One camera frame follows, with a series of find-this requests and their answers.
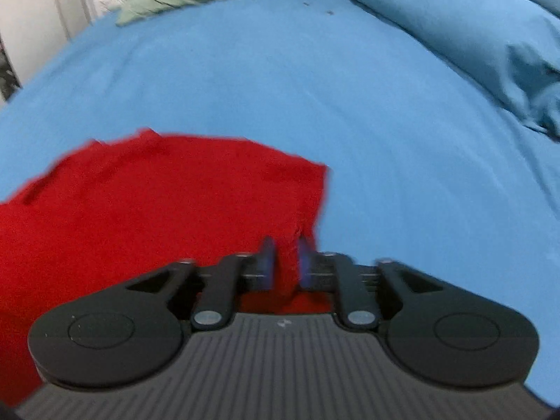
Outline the red knit sweater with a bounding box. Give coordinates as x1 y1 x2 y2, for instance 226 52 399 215
1 130 330 406

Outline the blue bed sheet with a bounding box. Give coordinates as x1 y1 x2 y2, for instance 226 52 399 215
1 0 559 404

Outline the blue folded duvet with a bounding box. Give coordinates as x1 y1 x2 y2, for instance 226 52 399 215
356 0 559 139

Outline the white wardrobe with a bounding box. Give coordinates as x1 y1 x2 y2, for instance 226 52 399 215
1 0 97 87

